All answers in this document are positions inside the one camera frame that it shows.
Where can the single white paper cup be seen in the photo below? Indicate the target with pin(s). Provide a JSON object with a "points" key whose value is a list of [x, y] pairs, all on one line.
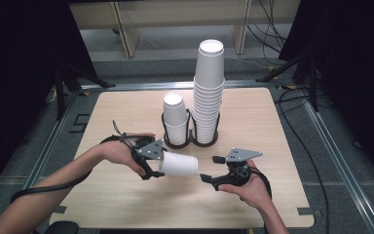
{"points": [[178, 164]]}

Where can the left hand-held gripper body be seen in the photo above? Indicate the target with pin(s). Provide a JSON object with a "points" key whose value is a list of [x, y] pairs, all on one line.
{"points": [[150, 150]]}

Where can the person's left hand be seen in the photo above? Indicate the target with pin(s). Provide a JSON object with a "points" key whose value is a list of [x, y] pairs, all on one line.
{"points": [[120, 152]]}

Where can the black double cup holder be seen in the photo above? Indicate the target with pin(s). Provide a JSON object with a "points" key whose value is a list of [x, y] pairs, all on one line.
{"points": [[191, 141]]}

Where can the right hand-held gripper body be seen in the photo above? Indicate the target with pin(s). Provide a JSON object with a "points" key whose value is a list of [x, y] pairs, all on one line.
{"points": [[240, 155]]}

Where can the short stack of white paper cups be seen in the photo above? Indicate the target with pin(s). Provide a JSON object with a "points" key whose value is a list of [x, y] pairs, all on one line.
{"points": [[174, 113]]}

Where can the person's right hand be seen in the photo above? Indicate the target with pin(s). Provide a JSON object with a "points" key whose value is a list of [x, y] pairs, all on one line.
{"points": [[253, 191]]}

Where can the black stool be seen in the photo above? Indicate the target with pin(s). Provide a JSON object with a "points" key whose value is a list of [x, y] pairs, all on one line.
{"points": [[61, 227]]}

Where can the black metal stand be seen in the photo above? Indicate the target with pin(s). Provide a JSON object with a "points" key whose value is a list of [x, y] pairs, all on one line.
{"points": [[60, 91], [311, 74]]}

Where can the black curtain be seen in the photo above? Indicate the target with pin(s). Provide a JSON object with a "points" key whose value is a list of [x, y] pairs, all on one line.
{"points": [[357, 74], [16, 81]]}

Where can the aluminium floor rail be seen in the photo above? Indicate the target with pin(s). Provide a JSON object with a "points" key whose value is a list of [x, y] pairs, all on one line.
{"points": [[175, 85], [341, 162], [42, 159]]}

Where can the beige wooden bench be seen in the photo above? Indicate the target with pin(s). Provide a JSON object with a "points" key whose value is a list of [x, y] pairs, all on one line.
{"points": [[181, 13]]}

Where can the tall stack of white paper cups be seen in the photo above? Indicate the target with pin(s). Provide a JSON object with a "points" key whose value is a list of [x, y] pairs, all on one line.
{"points": [[208, 84]]}

